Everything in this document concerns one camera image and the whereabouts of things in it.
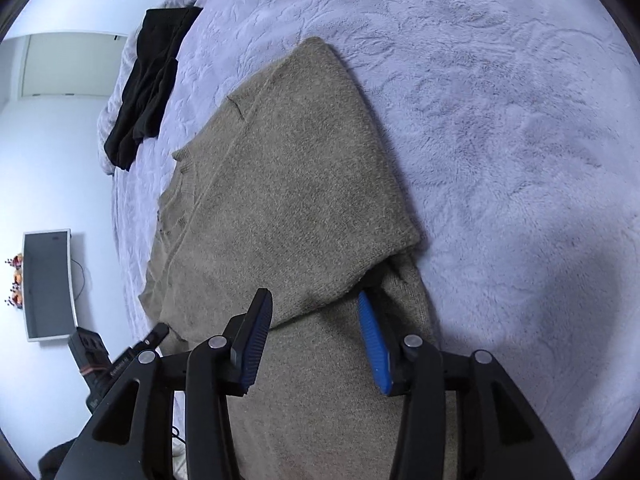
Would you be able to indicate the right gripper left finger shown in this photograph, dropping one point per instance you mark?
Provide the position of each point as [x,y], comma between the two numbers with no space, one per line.
[129,435]

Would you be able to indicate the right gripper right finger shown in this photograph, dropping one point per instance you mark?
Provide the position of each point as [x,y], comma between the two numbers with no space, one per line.
[463,416]

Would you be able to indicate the olive brown knit sweater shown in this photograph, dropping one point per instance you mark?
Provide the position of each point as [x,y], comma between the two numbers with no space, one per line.
[287,188]

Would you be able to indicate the orange flower decoration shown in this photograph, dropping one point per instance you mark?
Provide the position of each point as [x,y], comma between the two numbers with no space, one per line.
[16,291]

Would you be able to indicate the black garment on bed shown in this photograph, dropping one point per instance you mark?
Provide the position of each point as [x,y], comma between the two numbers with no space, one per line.
[150,83]

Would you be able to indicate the lavender embossed bed blanket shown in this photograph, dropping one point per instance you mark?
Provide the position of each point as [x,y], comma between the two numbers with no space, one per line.
[515,129]

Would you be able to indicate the wall mounted television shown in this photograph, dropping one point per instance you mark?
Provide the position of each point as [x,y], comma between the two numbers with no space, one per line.
[47,286]

